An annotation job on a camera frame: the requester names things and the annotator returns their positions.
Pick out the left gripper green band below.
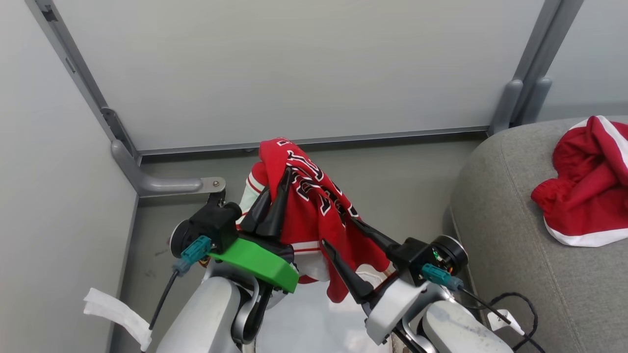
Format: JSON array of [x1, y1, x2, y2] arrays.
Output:
[[169, 167, 300, 294]]

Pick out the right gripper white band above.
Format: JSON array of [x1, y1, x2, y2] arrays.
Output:
[[320, 217, 470, 345]]

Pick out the red basketball jersey number 23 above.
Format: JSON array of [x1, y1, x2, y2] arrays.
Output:
[[237, 137, 394, 303]]

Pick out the red shorts with white trim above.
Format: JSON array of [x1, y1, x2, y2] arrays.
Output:
[[530, 115, 628, 248]]

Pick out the grey fabric sofa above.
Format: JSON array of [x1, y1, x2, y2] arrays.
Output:
[[444, 116, 628, 353]]

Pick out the grey partition foot bar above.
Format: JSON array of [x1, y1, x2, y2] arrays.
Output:
[[111, 140, 228, 198]]

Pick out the large white paper tag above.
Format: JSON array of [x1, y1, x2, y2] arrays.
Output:
[[82, 287, 153, 352]]

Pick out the black cable teal plug right arm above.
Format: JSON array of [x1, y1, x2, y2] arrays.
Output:
[[421, 263, 546, 353]]

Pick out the black cable teal plug arm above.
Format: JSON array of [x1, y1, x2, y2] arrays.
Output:
[[149, 235, 212, 330], [421, 263, 546, 353]]

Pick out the black cable teal plug left arm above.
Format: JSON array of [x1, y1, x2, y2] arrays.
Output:
[[149, 235, 212, 330]]

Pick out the grey partition bottom rail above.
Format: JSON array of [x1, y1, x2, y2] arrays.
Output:
[[137, 126, 491, 157]]

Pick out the small white cable tag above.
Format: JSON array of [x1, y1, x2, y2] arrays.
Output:
[[487, 309, 525, 337]]

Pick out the grey partition post with bracket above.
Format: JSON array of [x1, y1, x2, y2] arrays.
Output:
[[25, 0, 143, 166]]

